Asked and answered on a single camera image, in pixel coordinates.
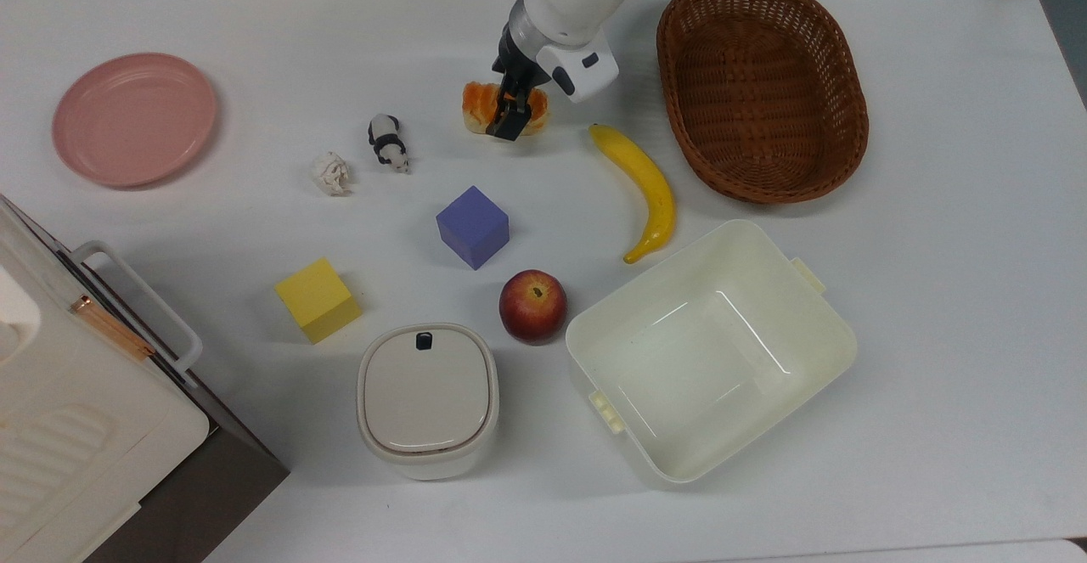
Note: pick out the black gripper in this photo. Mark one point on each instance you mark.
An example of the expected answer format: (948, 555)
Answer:
(526, 66)

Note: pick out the toy bread loaf orange glaze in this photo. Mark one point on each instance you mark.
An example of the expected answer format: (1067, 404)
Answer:
(474, 103)

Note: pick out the brown oval wicker basket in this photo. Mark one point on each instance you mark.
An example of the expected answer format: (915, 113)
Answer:
(764, 87)

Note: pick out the panda figurine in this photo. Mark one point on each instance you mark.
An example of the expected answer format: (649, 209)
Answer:
(388, 145)

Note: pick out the purple cube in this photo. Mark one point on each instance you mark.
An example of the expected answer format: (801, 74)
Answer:
(471, 228)

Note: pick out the yellow banana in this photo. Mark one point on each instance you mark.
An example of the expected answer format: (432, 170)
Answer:
(650, 181)

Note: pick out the small white crumpled lump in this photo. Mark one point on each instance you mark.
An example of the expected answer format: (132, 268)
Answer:
(331, 172)

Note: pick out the red apple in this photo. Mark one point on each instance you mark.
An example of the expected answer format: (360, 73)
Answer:
(533, 308)

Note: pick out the yellow cube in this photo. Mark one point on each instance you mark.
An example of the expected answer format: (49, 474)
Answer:
(318, 300)

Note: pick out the small cream lidded bin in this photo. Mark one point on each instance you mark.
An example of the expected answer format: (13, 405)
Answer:
(427, 393)

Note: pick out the cream square plastic tub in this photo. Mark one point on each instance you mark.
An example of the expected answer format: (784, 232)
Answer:
(705, 359)

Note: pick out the pink plate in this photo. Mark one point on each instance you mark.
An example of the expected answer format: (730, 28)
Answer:
(136, 120)

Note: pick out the orange box latch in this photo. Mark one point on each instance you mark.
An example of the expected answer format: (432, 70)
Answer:
(110, 329)

